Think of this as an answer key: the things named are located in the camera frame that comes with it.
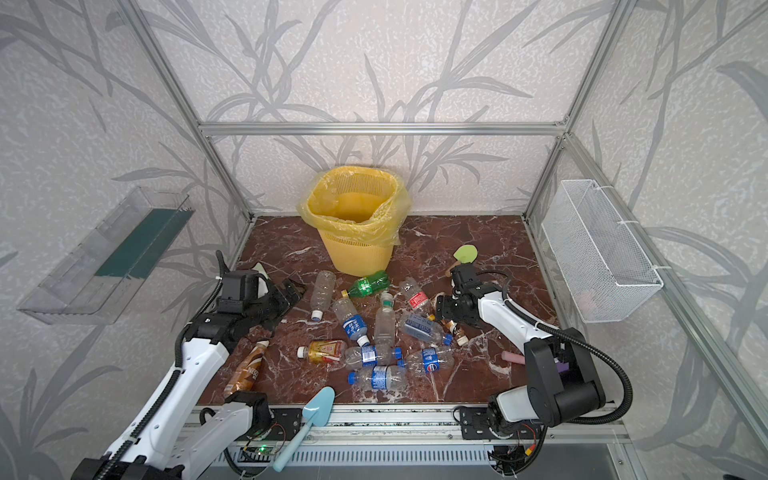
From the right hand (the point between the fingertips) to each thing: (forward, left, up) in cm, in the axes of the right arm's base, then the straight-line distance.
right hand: (447, 304), depth 90 cm
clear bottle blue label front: (-21, +19, +2) cm, 29 cm away
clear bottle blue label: (-7, +28, +2) cm, 29 cm away
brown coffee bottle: (-21, +55, +1) cm, 59 cm away
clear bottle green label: (-8, +19, 0) cm, 20 cm away
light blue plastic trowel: (-28, +35, -3) cm, 45 cm away
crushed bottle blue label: (-17, +6, 0) cm, 18 cm away
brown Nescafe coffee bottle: (-8, -3, -2) cm, 9 cm away
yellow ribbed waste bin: (+12, +30, +8) cm, 34 cm away
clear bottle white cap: (+4, +39, 0) cm, 39 cm away
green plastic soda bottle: (+6, +25, +1) cm, 26 cm away
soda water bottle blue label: (-8, +7, +1) cm, 10 cm away
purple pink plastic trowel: (-15, -19, -2) cm, 25 cm away
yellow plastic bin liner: (+34, +28, +10) cm, 45 cm away
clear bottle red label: (+2, +9, +1) cm, 10 cm away
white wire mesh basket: (-7, -29, +30) cm, 43 cm away
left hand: (-2, +40, +14) cm, 42 cm away
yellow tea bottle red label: (-15, +35, +1) cm, 38 cm away
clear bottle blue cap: (-16, +26, 0) cm, 30 cm away
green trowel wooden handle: (+23, -10, -5) cm, 25 cm away
